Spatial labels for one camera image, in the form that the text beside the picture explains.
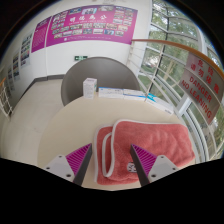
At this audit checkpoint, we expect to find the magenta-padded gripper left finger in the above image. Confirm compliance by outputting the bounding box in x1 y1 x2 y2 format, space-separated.
43 143 93 187

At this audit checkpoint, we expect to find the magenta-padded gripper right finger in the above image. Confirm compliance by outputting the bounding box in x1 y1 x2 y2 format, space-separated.
129 143 180 187

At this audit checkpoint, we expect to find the pink towel with grey trim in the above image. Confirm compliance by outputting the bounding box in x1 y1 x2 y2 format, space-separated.
93 119 196 186

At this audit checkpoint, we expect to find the flat white teal box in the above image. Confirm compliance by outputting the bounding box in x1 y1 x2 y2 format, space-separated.
145 93 175 116

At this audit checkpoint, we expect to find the flat white blue box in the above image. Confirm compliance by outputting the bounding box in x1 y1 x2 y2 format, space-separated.
98 87 125 100
122 88 148 102

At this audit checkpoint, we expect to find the small white carton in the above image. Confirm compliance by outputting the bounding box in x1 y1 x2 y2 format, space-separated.
82 77 98 100

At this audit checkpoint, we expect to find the grey round-back chair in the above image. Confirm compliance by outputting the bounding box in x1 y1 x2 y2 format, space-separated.
60 56 141 107

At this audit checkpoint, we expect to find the red-lettered warning sign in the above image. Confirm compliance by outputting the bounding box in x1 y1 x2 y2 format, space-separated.
178 52 224 125

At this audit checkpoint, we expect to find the white stair railing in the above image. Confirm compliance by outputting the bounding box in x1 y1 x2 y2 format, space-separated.
0 77 14 118

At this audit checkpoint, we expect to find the green exit sign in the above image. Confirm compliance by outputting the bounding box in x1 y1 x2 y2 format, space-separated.
74 54 89 62

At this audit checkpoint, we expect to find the row of white wall posters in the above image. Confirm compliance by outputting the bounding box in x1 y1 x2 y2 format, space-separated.
6 31 34 91

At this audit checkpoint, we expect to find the narrow magenta wall poster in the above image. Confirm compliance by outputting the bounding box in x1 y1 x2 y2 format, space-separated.
30 16 53 54

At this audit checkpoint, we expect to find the large magenta wall poster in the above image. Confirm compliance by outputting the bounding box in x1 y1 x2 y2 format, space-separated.
45 4 139 48

